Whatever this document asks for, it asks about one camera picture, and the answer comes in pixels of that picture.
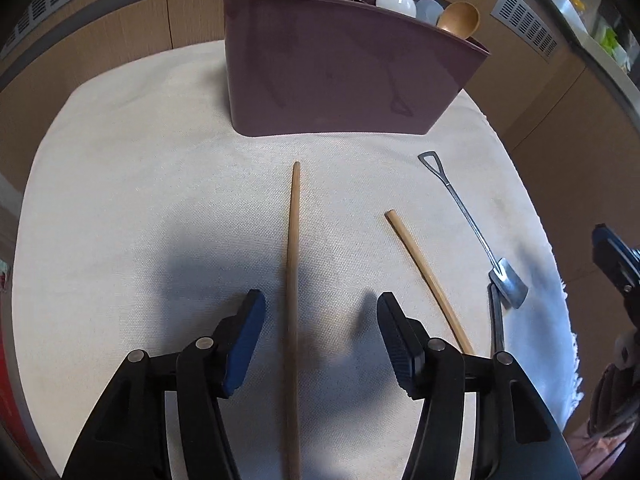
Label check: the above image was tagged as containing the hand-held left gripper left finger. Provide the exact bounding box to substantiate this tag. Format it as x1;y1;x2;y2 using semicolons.
61;289;267;480

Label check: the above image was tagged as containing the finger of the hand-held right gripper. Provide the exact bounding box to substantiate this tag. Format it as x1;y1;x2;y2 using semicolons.
591;223;640;311

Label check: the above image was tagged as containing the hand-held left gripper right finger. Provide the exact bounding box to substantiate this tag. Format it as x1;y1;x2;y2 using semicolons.
376;291;583;480

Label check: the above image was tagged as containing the long wooden chopstick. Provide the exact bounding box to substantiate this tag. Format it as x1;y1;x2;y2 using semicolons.
284;161;304;480

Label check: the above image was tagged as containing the dark metal utensil handle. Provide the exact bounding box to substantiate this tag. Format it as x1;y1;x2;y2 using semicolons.
487;283;506;357

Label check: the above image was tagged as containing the metal shovel-shaped spoon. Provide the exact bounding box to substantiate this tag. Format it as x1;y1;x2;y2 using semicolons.
418;150;530;310

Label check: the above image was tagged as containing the purple plastic utensil container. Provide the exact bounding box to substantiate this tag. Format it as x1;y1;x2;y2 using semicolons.
220;0;491;138

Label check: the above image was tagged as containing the brown wooden spoon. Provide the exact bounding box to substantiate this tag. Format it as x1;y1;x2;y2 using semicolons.
436;1;481;41

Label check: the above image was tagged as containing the blue-grey plastic spoon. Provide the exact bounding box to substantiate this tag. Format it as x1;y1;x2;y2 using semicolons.
415;0;446;26

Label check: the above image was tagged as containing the person's pink clothing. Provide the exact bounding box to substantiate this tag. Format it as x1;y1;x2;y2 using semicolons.
575;430;640;480

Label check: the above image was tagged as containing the white fringed tablecloth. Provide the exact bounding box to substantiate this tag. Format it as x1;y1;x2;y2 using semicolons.
11;40;586;480

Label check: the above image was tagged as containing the green and white bag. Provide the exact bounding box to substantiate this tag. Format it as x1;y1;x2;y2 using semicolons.
594;22;628;68

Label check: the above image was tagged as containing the beige stone countertop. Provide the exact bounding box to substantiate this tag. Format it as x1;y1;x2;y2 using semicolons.
530;0;640;126

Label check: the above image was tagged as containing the red plastic object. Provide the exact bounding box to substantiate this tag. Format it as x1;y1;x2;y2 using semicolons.
0;330;36;441

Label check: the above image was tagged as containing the narrow grey cabinet vent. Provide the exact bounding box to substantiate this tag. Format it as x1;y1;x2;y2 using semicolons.
490;0;559;64

